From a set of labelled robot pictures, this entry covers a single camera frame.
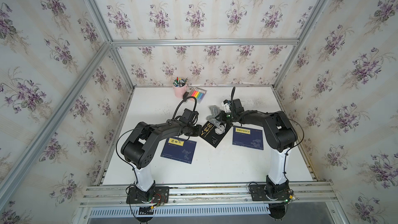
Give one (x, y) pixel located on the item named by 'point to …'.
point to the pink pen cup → (179, 90)
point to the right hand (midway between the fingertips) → (218, 118)
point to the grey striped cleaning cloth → (215, 110)
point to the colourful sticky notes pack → (199, 94)
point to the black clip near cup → (185, 95)
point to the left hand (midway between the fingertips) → (202, 133)
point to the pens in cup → (179, 82)
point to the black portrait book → (214, 135)
